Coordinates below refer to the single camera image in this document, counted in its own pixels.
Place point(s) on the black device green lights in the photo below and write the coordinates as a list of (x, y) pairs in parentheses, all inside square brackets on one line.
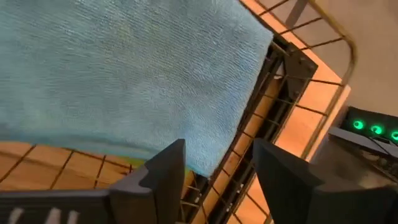
[(373, 121)]

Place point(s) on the grey metal table frame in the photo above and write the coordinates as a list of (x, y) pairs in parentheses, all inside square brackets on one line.
[(357, 138)]

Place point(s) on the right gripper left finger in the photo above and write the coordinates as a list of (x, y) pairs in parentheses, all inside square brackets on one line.
[(140, 205)]

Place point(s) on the dark green microfiber towel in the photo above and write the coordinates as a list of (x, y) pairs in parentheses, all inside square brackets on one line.
[(138, 161)]

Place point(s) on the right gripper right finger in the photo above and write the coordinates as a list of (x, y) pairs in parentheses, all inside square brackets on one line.
[(304, 205)]

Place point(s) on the teal microfiber towel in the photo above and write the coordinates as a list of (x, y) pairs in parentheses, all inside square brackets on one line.
[(124, 71)]

